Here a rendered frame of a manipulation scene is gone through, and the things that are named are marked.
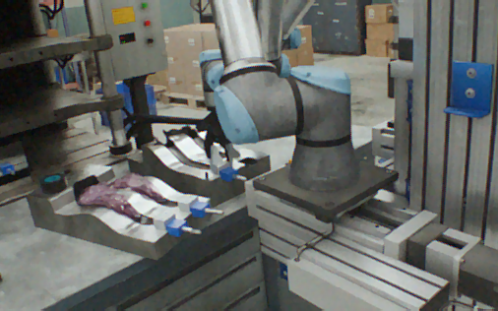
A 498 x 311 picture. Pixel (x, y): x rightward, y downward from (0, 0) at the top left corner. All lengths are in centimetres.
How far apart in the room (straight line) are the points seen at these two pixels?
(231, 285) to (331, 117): 86
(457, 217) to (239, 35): 56
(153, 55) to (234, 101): 144
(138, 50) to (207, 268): 112
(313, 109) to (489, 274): 42
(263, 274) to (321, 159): 85
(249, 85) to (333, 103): 16
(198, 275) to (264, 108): 76
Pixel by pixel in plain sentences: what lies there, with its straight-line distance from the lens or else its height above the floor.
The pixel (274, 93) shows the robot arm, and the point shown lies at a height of 124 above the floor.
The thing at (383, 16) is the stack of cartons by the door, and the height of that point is 67.
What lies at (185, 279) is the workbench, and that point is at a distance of 148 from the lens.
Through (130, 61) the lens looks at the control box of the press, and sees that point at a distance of 223.
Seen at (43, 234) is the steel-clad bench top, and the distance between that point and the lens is 154.
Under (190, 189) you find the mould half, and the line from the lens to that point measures 153.
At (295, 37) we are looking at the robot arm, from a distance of 157.
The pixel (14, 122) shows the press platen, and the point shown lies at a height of 103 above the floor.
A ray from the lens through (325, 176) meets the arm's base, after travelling 96.
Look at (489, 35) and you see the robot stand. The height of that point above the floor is 133.
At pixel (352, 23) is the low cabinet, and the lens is 839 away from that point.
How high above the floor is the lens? 145
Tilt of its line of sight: 21 degrees down
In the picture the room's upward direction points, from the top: 6 degrees counter-clockwise
